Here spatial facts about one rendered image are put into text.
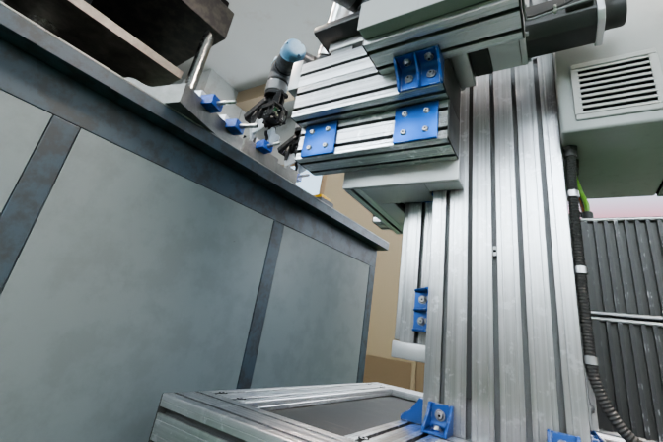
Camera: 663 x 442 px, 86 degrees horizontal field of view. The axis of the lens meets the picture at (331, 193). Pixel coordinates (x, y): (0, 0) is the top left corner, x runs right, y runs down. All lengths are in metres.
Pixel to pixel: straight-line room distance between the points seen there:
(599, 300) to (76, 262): 0.99
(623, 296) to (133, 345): 0.97
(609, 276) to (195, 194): 0.92
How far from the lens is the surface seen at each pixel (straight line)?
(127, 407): 0.99
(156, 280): 0.95
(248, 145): 1.17
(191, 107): 0.95
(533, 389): 0.72
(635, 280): 0.80
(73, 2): 2.05
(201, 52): 2.17
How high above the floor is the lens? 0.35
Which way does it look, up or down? 22 degrees up
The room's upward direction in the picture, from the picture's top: 9 degrees clockwise
